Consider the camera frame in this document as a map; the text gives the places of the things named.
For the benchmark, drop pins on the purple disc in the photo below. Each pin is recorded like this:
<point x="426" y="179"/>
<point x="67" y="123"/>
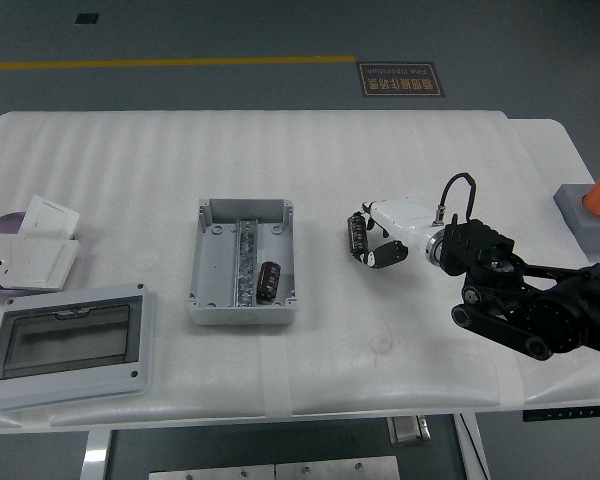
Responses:
<point x="7" y="222"/>

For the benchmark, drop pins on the black floor hatch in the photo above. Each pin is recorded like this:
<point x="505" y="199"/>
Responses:
<point x="86" y="19"/>

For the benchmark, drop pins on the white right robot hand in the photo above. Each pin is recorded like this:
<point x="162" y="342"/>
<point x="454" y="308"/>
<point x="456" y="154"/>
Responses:
<point x="402" y="217"/>

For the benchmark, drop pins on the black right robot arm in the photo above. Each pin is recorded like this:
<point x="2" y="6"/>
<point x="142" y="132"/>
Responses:
<point x="555" y="310"/>

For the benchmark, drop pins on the black floor sign orange text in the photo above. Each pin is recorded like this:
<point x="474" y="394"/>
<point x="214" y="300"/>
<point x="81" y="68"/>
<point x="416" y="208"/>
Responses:
<point x="400" y="80"/>

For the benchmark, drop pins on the metal bracket under table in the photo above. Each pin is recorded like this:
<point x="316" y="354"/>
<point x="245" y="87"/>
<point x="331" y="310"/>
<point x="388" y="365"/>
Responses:
<point x="410" y="431"/>

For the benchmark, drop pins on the grey open junction box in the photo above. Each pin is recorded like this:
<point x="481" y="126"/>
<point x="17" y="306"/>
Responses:
<point x="215" y="270"/>

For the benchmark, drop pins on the metal mounting rail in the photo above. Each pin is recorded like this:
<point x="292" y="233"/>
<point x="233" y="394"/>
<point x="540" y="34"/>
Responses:
<point x="245" y="250"/>

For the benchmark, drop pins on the grey lid with clear window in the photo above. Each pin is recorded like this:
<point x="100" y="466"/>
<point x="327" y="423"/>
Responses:
<point x="65" y="386"/>

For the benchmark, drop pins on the white foam mat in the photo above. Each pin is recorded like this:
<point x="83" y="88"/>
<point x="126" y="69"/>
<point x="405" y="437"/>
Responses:
<point x="330" y="165"/>

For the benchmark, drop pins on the white switch panel with frame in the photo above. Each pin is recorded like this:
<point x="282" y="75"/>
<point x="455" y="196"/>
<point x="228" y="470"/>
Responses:
<point x="50" y="215"/>

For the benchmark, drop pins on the black table control panel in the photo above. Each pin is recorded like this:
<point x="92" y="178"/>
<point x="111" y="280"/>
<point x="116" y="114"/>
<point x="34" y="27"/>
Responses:
<point x="565" y="414"/>

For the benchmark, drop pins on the white table leg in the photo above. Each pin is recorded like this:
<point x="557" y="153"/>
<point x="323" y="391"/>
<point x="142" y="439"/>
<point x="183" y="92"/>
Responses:
<point x="472" y="450"/>
<point x="96" y="455"/>

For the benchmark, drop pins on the white flat switch panel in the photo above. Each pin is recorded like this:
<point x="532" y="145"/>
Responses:
<point x="45" y="262"/>

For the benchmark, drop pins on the grey metal plate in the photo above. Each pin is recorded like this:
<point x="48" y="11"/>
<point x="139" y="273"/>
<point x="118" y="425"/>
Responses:
<point x="337" y="469"/>
<point x="210" y="473"/>

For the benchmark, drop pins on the grey block base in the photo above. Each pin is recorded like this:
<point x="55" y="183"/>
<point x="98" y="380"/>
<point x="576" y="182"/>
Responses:
<point x="595" y="235"/>

